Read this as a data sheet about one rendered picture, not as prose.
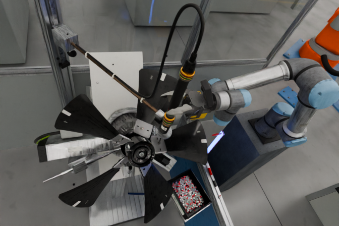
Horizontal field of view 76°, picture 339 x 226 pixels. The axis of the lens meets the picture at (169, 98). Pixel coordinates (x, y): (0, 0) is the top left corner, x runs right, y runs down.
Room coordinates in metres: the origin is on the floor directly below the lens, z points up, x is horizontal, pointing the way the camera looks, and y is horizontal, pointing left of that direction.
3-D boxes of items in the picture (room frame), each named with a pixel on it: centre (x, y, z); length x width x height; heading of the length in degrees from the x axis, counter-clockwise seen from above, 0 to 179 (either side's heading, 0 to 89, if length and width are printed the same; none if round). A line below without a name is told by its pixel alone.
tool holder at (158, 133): (0.49, -0.01, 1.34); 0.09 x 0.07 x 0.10; 67
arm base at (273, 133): (0.96, -0.66, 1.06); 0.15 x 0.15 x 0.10
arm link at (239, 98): (0.63, -0.25, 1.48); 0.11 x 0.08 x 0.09; 122
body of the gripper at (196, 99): (0.55, -0.12, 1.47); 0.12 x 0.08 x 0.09; 122
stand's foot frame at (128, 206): (0.59, 0.20, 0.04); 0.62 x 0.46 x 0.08; 32
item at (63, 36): (0.74, 0.55, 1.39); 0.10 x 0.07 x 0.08; 67
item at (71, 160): (0.36, 0.31, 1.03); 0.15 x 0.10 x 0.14; 32
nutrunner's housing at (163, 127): (0.49, -0.02, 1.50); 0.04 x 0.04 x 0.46
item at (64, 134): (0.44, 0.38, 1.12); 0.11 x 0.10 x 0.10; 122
